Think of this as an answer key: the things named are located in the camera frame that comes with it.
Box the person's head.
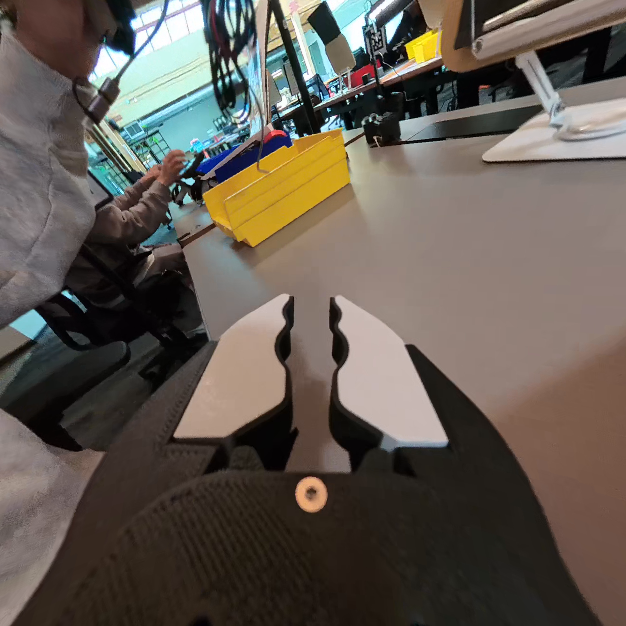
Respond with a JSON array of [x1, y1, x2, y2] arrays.
[[0, 0, 111, 81]]

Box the black headset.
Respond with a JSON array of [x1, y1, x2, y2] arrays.
[[84, 0, 137, 56]]

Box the hanging black cables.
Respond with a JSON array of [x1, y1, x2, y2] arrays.
[[200, 0, 257, 115]]

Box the grey desk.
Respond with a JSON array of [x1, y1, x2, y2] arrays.
[[169, 76, 626, 626]]

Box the black office chair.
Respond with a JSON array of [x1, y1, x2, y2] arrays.
[[37, 245, 199, 355]]

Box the grey headset cable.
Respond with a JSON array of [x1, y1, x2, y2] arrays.
[[72, 0, 172, 125]]

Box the blue plastic bin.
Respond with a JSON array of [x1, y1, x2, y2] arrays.
[[197, 134, 295, 186]]

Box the black metal pole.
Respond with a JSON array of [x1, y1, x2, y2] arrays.
[[270, 0, 315, 139]]

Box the thin flat monitor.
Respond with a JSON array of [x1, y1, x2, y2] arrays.
[[245, 0, 283, 143]]

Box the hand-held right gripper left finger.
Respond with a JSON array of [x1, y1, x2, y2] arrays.
[[172, 293, 300, 472]]

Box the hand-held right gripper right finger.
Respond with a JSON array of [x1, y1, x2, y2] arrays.
[[328, 295, 451, 474]]

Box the small yellow plastic bin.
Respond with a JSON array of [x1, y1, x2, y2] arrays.
[[404, 28, 444, 64]]

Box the white monitor stand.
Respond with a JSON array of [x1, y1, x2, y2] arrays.
[[471, 10, 626, 164]]

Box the large yellow plastic bin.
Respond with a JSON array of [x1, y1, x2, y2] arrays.
[[201, 128, 352, 248]]

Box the small black desk device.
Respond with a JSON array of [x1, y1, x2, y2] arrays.
[[361, 112, 403, 146]]

